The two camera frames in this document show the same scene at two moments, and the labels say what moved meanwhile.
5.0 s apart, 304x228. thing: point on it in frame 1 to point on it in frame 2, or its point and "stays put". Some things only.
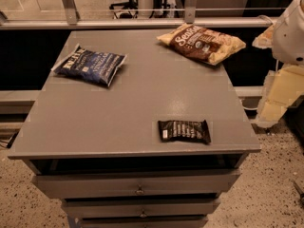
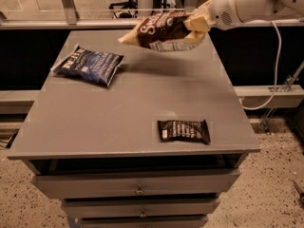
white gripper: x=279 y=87 to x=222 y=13
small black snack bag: x=177 y=130 stays put
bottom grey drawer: x=144 y=221 stays put
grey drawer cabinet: x=130 y=132 stays put
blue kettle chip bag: x=91 y=65 stays put
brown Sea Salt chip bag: x=200 y=45 to x=161 y=32
